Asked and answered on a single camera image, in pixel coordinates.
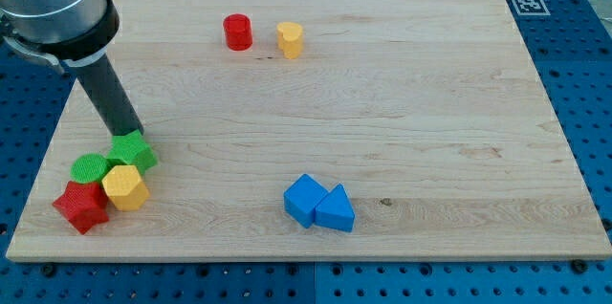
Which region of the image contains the blue triangle block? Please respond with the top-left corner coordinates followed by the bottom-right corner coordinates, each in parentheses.
top-left (315, 184), bottom-right (356, 232)

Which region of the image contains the red star block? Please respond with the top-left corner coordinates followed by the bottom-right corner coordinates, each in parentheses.
top-left (53, 181), bottom-right (109, 234)

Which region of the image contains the blue cube block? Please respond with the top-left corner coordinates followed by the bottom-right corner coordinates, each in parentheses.
top-left (283, 174), bottom-right (328, 228)

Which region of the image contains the yellow hexagon block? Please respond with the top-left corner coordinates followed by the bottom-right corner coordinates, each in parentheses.
top-left (101, 165), bottom-right (150, 211)

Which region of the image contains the wooden board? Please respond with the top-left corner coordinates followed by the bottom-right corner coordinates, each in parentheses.
top-left (7, 0), bottom-right (611, 263)

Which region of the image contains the green cylinder block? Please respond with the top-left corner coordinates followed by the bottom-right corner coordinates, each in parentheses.
top-left (70, 153), bottom-right (111, 184)

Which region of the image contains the green star block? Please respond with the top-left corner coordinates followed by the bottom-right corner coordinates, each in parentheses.
top-left (106, 130), bottom-right (158, 175)

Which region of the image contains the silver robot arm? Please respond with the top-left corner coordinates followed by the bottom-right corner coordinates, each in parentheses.
top-left (1, 0), bottom-right (143, 136)

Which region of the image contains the red cylinder block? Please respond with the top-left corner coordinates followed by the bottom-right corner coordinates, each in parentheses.
top-left (223, 13), bottom-right (252, 51)

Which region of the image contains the white fiducial marker tag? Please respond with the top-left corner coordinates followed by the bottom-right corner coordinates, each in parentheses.
top-left (511, 0), bottom-right (550, 16)

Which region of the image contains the yellow heart block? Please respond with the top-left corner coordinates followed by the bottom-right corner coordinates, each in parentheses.
top-left (276, 22), bottom-right (303, 59)

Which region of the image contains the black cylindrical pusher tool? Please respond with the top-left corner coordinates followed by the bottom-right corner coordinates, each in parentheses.
top-left (71, 55), bottom-right (143, 136)

